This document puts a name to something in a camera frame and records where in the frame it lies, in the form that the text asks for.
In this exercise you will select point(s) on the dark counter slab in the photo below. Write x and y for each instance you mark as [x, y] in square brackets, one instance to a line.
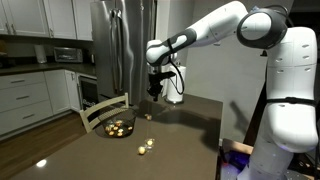
[50, 66]

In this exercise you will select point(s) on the white drawer cabinet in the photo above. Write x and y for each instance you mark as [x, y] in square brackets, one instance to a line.
[23, 96]

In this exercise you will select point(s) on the yellow object in basket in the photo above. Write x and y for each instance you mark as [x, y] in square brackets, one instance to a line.
[111, 133]
[108, 128]
[129, 128]
[118, 123]

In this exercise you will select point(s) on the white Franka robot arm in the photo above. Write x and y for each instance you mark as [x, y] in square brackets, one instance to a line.
[290, 83]

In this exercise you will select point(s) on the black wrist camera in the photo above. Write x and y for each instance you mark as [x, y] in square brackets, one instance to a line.
[166, 75]

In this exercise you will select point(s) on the small yellow round object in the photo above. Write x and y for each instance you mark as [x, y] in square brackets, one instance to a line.
[150, 142]
[142, 150]
[148, 117]

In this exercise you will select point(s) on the metal paper towel holder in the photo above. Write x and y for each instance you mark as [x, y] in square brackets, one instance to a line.
[175, 102]

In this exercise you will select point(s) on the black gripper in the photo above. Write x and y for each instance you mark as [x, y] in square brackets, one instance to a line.
[155, 85]

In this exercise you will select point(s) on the stainless steel fridge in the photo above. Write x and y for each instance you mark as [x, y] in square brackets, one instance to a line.
[133, 33]

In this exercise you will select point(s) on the light wooden board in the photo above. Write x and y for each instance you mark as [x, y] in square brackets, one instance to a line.
[238, 146]

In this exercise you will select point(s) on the beige wooden chair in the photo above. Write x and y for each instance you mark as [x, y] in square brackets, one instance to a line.
[100, 106]

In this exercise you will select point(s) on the black wine cooler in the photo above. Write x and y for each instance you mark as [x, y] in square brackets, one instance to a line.
[88, 93]

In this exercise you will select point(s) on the white door base cabinet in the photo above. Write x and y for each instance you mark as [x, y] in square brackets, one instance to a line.
[56, 91]

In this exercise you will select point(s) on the white wall cabinet door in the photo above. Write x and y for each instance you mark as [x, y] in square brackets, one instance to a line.
[83, 20]
[26, 16]
[61, 18]

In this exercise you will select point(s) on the white paper towel roll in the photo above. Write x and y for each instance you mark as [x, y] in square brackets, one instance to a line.
[175, 90]

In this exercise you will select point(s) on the black stand pole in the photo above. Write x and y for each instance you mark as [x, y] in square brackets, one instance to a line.
[260, 106]

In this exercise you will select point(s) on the white counter paper roll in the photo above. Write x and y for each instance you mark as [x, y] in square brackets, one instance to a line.
[40, 54]

